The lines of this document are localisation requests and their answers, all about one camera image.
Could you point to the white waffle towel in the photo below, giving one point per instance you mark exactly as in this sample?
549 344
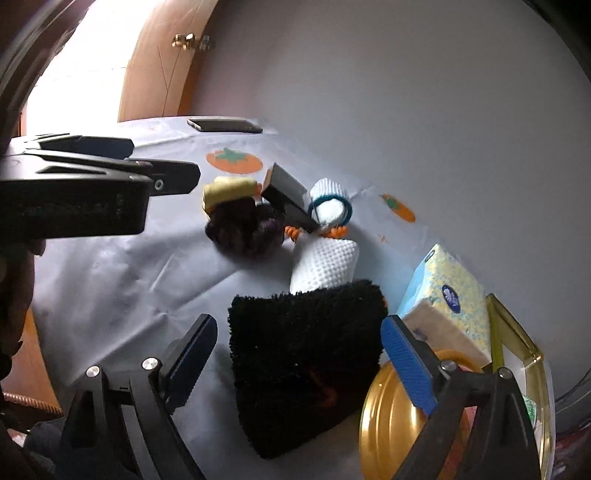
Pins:
328 265

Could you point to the brass door knob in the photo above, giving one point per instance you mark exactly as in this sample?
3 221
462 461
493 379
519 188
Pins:
184 41

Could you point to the wooden door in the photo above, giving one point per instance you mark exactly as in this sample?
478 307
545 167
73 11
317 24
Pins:
147 78

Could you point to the yellow sponge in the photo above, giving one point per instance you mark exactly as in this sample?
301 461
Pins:
228 190

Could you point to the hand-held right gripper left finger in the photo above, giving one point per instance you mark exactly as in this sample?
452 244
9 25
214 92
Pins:
190 364

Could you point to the gold tin box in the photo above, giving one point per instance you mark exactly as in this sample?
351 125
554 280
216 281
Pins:
512 337

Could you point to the black velvet pouch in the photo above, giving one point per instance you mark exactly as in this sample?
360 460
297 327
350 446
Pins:
286 194

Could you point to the person's left hand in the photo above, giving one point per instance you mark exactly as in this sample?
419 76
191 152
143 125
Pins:
16 295

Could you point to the beige tissue pack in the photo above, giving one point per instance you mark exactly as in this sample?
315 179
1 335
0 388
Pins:
443 332

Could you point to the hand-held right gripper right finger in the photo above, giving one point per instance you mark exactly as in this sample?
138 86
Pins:
408 364

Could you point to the dark purple yarn scrunchie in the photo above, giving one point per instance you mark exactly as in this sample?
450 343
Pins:
242 228

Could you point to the tomato print tablecloth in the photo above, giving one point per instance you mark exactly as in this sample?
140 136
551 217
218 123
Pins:
115 286

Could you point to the black smartphone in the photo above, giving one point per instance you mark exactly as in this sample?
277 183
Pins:
224 125

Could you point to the black fuzzy cloth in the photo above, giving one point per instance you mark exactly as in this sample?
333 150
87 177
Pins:
304 350

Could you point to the blue yellow tissue pack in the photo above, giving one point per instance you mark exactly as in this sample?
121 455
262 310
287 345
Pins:
461 300

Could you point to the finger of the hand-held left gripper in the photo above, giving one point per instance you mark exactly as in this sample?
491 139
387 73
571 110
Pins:
101 146
175 177

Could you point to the round gold tin lid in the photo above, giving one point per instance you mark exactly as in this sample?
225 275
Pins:
392 415

